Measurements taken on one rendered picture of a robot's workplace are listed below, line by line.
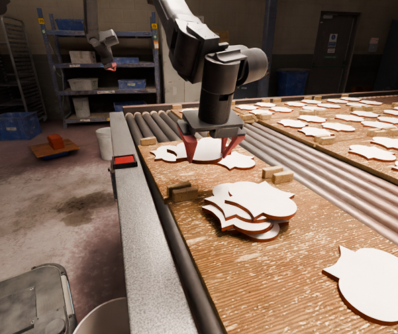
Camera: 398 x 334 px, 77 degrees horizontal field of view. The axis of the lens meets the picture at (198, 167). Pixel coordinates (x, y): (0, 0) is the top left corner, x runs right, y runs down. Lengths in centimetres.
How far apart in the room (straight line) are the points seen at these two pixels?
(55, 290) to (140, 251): 100
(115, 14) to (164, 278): 554
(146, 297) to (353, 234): 39
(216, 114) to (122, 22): 537
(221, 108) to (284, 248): 27
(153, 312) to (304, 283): 22
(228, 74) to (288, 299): 34
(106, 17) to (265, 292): 562
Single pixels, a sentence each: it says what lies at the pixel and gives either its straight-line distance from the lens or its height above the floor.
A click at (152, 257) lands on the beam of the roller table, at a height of 92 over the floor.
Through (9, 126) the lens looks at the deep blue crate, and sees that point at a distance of 491.
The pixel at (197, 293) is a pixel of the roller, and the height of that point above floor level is 92.
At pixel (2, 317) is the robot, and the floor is 26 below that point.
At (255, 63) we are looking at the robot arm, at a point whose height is 123.
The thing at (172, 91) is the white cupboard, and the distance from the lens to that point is 527.
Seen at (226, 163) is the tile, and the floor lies 95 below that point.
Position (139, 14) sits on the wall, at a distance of 578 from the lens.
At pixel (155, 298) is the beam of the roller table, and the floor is 92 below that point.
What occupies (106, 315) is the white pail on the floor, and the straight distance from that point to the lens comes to 120.
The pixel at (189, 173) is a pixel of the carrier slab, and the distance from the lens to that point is 71.
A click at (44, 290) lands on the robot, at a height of 24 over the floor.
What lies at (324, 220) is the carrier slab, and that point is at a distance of 58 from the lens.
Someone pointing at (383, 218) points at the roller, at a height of 92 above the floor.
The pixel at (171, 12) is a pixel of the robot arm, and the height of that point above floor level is 131.
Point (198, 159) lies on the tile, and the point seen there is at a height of 105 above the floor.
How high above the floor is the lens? 124
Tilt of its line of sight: 24 degrees down
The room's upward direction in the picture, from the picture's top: straight up
